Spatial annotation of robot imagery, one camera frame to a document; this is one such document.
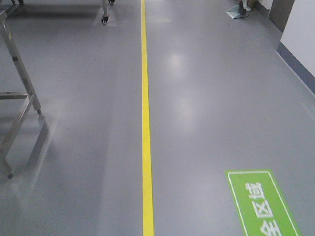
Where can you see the wheeled steel cart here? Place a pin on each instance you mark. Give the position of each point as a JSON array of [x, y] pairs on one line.
[[104, 18]]

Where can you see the teal dustpan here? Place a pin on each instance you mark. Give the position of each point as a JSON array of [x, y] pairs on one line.
[[239, 11]]

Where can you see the green floor safety sign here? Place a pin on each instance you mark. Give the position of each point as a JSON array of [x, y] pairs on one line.
[[261, 206]]

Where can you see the steel frame stand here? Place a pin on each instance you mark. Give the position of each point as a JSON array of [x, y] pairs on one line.
[[29, 97]]

